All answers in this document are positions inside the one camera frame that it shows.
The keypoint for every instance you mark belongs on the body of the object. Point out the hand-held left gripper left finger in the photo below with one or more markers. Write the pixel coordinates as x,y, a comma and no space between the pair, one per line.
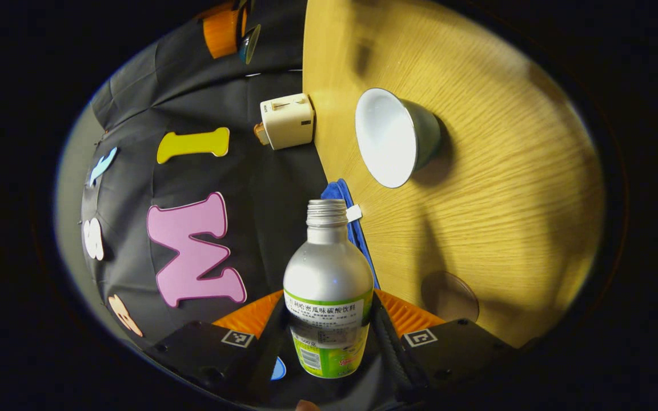
203,351

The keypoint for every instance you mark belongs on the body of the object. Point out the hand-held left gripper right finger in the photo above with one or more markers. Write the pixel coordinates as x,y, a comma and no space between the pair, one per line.
454,348

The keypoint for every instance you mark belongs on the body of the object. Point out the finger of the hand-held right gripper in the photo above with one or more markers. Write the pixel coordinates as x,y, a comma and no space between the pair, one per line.
220,33

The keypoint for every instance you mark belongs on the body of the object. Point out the silver green-label water bottle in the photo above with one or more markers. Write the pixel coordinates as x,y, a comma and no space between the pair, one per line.
329,274

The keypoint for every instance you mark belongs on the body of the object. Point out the white-lined blue teacup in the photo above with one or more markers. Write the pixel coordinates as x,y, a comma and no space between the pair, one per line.
389,137

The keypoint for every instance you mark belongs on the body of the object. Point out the brown bread slice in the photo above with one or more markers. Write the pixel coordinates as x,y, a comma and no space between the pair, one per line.
260,133

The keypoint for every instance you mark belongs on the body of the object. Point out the white toaster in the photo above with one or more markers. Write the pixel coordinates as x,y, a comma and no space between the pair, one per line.
289,121

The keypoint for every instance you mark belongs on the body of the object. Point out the black backdrop cloth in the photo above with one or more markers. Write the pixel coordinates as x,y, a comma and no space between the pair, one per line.
135,114

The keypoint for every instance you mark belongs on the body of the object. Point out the blue towel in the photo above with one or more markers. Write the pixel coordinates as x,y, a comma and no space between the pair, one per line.
354,234

